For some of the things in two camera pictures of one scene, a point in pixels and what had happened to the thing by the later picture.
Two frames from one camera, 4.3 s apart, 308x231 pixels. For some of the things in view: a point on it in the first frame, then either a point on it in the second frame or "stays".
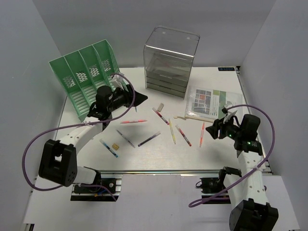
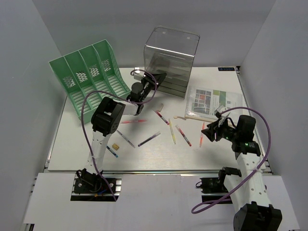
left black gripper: x=129 y=96 → x=152 y=81
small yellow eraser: x=115 y=146 stays
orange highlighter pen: x=201 y=134 stays
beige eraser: x=160 y=107 stays
